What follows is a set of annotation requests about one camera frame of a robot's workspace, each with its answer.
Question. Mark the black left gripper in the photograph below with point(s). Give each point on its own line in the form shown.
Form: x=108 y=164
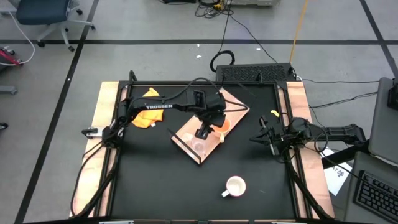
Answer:
x=214 y=105

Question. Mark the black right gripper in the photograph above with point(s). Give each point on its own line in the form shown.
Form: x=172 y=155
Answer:
x=278 y=134

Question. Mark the peach plastic mug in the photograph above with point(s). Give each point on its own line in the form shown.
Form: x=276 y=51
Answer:
x=224 y=129

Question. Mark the clear plastic cup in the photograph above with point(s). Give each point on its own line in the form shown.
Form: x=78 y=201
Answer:
x=199 y=146

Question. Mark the white mug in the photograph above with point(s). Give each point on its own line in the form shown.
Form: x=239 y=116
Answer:
x=235 y=186

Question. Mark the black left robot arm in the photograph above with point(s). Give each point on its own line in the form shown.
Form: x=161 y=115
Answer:
x=155 y=106

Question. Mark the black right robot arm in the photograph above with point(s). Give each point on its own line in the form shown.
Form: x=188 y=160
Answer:
x=335 y=132

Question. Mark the small yellow tag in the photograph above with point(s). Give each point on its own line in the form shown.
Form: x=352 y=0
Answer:
x=274 y=114

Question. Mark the black perforated computer case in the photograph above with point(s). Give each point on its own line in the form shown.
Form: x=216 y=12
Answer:
x=252 y=73

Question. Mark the orange cloth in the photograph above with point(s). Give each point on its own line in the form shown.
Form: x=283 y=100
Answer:
x=146 y=119

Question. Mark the black desk leg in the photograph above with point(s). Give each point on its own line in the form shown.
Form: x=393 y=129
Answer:
x=342 y=155

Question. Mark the white printed paper sheet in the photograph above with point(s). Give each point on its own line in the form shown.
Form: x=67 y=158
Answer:
x=337 y=180

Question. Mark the black table mat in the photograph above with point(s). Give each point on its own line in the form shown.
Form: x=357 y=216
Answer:
x=155 y=180

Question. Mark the grey power strip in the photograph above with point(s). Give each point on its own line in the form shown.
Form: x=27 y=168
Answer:
x=255 y=2

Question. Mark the grey desk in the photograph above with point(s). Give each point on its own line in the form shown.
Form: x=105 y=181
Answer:
x=373 y=161
x=382 y=130

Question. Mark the black keyboard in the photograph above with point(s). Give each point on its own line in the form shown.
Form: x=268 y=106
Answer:
x=376 y=196

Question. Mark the black desk device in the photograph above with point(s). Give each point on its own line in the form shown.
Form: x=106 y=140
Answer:
x=393 y=98

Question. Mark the blue office chair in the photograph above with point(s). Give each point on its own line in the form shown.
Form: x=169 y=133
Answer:
x=43 y=11

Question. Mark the grey furniture foot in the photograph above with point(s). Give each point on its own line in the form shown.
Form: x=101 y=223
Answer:
x=7 y=89

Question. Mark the red device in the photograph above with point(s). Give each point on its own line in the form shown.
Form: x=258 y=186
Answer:
x=7 y=57

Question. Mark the wooden shelf with black frame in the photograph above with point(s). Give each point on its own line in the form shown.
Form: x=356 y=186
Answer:
x=234 y=116

